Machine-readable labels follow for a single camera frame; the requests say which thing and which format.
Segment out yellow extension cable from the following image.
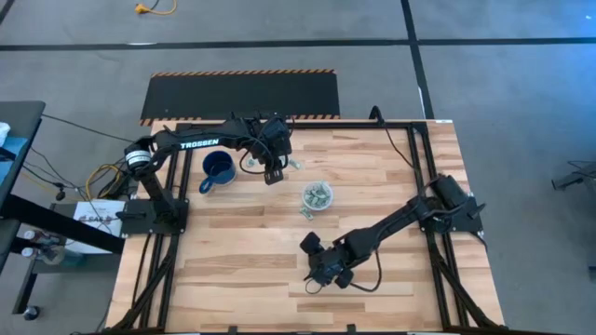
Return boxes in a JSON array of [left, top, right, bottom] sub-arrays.
[[134, 0, 179, 17]]

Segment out clear plastic round bin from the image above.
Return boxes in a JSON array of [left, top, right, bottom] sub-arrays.
[[301, 180, 334, 212]]

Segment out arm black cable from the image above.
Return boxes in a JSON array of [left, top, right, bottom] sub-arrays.
[[237, 118, 297, 177], [302, 248, 384, 295]]

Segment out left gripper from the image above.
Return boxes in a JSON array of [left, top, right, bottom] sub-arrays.
[[253, 114, 295, 187]]

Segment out thin black floor cable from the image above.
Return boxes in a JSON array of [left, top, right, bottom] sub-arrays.
[[40, 113, 149, 145]]

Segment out black hazard-striped floor mat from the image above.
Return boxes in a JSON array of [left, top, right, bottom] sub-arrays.
[[140, 68, 342, 127]]

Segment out blue box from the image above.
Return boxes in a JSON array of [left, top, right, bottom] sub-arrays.
[[0, 135, 29, 187]]

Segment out yellow cable bundle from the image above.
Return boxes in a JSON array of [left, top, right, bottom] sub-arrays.
[[85, 162, 125, 199]]

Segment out black aluminium table frame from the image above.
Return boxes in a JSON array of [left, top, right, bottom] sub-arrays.
[[104, 118, 508, 335]]

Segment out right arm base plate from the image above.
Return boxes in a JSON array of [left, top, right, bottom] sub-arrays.
[[415, 194, 485, 235]]

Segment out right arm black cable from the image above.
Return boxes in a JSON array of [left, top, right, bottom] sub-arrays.
[[302, 248, 384, 295]]

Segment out white printed box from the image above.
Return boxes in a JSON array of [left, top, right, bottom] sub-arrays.
[[69, 198, 127, 255]]

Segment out black power cable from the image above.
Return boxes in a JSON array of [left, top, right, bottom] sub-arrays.
[[369, 105, 448, 196]]

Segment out dark blue ceramic mug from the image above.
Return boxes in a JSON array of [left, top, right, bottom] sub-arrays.
[[198, 150, 237, 195]]

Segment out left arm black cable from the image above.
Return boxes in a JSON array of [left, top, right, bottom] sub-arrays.
[[237, 118, 297, 177]]

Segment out black side desk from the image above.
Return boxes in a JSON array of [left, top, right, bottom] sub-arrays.
[[0, 100, 127, 322]]

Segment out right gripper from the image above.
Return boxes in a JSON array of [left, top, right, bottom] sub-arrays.
[[299, 231, 358, 290]]

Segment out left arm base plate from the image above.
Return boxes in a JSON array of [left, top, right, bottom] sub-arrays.
[[119, 198, 190, 235]]

